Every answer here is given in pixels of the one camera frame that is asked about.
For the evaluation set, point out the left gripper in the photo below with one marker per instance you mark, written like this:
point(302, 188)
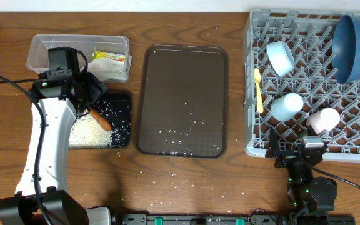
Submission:
point(95, 90)

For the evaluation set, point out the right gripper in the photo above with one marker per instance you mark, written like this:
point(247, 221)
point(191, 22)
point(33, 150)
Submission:
point(285, 157)

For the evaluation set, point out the orange carrot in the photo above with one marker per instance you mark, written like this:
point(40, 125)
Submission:
point(103, 122)

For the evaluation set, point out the light blue cup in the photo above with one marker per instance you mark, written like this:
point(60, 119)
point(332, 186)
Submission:
point(287, 106)

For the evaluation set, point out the white rice pile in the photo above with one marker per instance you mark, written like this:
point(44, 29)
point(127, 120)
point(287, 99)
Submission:
point(89, 132)

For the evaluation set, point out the pink cup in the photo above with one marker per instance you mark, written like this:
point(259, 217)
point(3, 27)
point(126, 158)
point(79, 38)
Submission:
point(324, 120)

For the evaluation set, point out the yellow plastic spoon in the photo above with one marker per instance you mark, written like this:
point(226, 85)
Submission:
point(259, 100)

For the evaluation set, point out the light blue bowl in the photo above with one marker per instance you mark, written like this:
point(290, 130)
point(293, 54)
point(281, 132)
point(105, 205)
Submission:
point(280, 57)

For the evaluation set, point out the dark blue plate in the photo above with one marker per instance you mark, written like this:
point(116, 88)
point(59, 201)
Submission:
point(346, 47)

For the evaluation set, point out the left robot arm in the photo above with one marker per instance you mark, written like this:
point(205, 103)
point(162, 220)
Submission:
point(42, 195)

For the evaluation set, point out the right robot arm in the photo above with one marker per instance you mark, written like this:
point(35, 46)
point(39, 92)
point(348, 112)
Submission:
point(313, 197)

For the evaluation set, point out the grey dishwasher rack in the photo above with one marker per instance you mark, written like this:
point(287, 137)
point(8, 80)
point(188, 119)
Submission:
point(309, 35)

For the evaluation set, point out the black plastic tray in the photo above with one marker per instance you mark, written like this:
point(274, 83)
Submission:
point(120, 106)

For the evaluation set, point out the clear plastic bin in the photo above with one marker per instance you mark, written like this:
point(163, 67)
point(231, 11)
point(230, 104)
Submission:
point(37, 59)

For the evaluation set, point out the dark brown serving tray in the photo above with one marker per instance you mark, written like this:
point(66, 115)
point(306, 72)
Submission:
point(183, 102)

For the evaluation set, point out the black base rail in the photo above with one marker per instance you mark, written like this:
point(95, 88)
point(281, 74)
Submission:
point(254, 219)

